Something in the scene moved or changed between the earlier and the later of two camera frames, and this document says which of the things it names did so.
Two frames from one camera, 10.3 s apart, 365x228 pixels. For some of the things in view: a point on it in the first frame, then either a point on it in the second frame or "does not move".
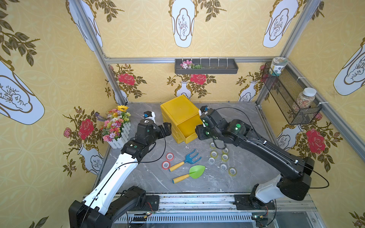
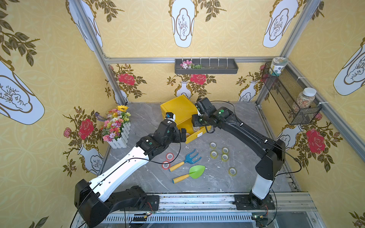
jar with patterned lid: [276, 65] does not move
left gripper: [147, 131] to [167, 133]
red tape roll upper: [169, 156] does not move
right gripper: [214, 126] to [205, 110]
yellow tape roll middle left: [214, 154] does not move
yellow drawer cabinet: [182, 118] does not move
